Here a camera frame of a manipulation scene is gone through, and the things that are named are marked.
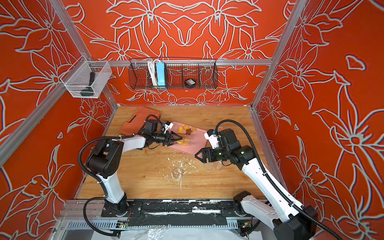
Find pink plastic tray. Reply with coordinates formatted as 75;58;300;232
165;122;207;157

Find dark green flashlight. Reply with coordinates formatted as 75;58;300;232
81;72;96;97

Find white coiled cable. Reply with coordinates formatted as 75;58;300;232
147;59;158;88

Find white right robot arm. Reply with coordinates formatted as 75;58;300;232
195;120;341;240

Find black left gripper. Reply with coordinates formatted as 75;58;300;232
151;132;182;147

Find orange plastic tool case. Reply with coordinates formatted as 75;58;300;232
120;107;161;136

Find orange cookies on tray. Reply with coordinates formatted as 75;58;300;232
178;125;197;136

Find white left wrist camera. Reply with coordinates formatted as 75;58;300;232
161;122;174;133

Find clear jar lid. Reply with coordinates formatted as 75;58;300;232
203;163;215;172
171;168;185;181

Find black wire wall basket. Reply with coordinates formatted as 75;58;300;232
128;57;219;90

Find clear cookie jar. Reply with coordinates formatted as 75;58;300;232
214;161;224;171
178;135;195;146

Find clear acrylic wall box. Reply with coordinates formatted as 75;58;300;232
60;56;112;99

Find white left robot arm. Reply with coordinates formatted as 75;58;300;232
78;115;183;240

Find light blue box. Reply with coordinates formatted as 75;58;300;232
156;62;166;88

